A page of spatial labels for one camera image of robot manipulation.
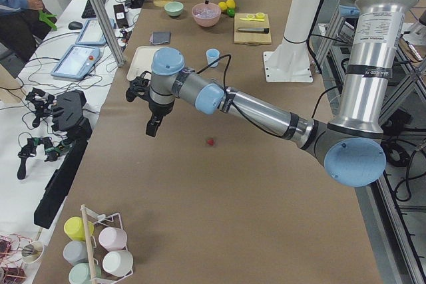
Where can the lemon half slice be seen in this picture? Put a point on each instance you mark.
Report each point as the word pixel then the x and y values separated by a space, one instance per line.
pixel 260 15

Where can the teach pendant tablet far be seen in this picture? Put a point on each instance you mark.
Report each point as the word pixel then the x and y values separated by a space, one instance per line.
pixel 91 34

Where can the grey cup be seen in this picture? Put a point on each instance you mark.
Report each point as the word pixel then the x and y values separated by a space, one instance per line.
pixel 75 252

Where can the green lime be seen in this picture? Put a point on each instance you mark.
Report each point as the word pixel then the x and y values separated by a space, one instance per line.
pixel 230 12

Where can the aluminium frame post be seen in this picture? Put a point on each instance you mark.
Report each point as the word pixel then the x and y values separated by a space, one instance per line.
pixel 108 31

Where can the mint green cup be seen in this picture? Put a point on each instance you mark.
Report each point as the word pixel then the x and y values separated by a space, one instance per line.
pixel 80 274

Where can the paper cup with strainer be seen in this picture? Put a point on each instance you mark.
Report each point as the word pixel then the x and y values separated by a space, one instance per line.
pixel 32 252

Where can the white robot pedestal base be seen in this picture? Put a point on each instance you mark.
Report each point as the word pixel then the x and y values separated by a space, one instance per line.
pixel 290 61

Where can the mint green bowl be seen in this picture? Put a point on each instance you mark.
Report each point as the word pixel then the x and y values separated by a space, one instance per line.
pixel 174 8

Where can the cream rabbit tray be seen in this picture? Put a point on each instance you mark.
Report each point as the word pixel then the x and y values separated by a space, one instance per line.
pixel 142 61

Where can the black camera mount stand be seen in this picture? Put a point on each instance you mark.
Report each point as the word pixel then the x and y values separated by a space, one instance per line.
pixel 68 118

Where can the wooden cutting board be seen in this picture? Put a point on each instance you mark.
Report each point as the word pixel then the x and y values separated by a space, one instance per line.
pixel 251 38

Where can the whole yellow lemon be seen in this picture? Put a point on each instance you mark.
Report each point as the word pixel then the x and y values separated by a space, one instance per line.
pixel 223 6

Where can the folded grey cloth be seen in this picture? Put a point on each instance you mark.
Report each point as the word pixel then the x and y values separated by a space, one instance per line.
pixel 160 37

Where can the black computer mouse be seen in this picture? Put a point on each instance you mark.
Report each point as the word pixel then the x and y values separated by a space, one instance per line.
pixel 75 25

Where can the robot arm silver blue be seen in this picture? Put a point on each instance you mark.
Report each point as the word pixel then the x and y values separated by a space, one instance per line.
pixel 348 146

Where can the yellow cup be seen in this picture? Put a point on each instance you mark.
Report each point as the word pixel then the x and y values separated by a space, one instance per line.
pixel 74 228

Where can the black power adapter box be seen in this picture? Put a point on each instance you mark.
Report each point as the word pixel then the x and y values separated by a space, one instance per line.
pixel 120 16

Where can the black hand-held gripper device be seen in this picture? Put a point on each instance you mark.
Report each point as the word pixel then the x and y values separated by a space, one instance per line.
pixel 52 152

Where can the pink cup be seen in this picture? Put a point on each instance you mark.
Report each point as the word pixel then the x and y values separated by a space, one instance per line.
pixel 113 238

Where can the pink bowl of ice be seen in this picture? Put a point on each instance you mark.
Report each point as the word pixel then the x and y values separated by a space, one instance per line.
pixel 206 14

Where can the light blue plastic cup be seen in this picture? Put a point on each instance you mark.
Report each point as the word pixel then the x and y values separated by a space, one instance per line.
pixel 212 56

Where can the teach pendant tablet near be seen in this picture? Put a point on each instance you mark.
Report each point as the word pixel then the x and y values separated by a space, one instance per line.
pixel 77 62

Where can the white wire cup rack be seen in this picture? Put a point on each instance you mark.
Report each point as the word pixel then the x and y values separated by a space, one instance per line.
pixel 94 223

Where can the teach pendant tablet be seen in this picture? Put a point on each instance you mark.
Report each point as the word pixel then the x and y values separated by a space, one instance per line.
pixel 77 62
pixel 91 34

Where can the steel muddler black tip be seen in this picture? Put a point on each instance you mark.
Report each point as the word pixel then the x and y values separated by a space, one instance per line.
pixel 261 30

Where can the white cup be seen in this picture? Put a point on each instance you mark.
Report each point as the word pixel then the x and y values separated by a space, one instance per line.
pixel 118 263

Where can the person in blue sweater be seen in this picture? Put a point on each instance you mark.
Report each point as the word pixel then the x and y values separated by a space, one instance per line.
pixel 20 26

